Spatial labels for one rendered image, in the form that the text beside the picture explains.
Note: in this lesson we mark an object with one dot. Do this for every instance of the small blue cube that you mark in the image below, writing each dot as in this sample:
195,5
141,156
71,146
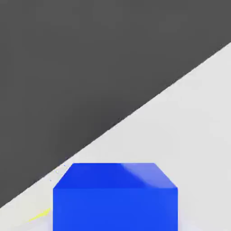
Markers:
115,207

